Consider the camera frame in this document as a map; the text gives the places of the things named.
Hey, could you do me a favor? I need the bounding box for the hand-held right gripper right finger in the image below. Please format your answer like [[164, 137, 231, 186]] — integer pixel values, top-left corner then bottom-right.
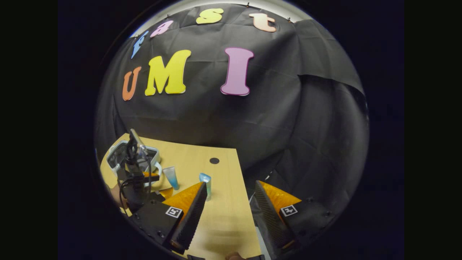
[[254, 181, 337, 254]]

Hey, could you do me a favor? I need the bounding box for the small white suitcase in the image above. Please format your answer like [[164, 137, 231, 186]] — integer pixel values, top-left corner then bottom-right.
[[106, 140, 162, 186]]

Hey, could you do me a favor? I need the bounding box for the clear blue skin care tube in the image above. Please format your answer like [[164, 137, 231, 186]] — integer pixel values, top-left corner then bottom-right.
[[162, 166, 180, 190]]

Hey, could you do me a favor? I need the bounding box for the black backdrop cloth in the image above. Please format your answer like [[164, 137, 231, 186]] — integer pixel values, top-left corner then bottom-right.
[[95, 3, 370, 231]]

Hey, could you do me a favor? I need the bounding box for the blue skin care bottle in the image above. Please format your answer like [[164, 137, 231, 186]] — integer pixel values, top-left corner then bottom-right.
[[199, 173, 212, 201]]

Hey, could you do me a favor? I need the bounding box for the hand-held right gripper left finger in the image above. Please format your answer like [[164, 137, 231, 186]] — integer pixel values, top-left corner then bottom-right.
[[131, 182, 208, 255]]

